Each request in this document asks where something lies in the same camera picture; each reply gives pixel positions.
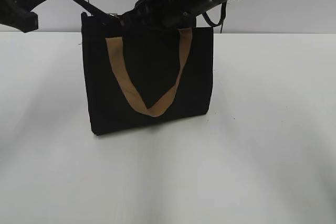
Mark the black tote bag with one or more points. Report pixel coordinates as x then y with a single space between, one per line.
108 109

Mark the silver zipper pull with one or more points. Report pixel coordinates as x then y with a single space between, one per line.
114 15

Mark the tan front bag handle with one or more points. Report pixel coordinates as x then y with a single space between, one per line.
148 67

